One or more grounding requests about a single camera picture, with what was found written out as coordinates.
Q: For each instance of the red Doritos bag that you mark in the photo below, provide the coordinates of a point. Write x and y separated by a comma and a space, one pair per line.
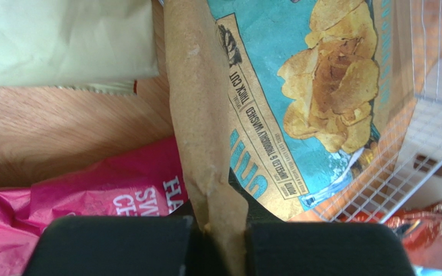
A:
419, 238

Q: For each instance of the white wire wooden shelf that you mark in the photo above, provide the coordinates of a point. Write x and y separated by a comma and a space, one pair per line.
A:
417, 47

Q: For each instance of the cream orange chips bag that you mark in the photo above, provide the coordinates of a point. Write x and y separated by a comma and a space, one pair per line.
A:
99, 46

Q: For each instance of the blue Doritos bag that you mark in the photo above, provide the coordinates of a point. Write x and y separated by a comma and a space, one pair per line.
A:
426, 271

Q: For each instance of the pink Real chips bag left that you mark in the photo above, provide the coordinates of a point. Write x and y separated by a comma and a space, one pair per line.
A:
144, 182

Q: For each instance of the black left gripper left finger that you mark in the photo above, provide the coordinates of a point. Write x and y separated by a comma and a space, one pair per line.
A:
101, 245

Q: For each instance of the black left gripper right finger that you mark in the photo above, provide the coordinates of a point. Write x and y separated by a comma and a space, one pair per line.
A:
325, 249

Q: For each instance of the tan kettle chips bag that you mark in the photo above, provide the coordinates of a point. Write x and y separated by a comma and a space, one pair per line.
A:
286, 104

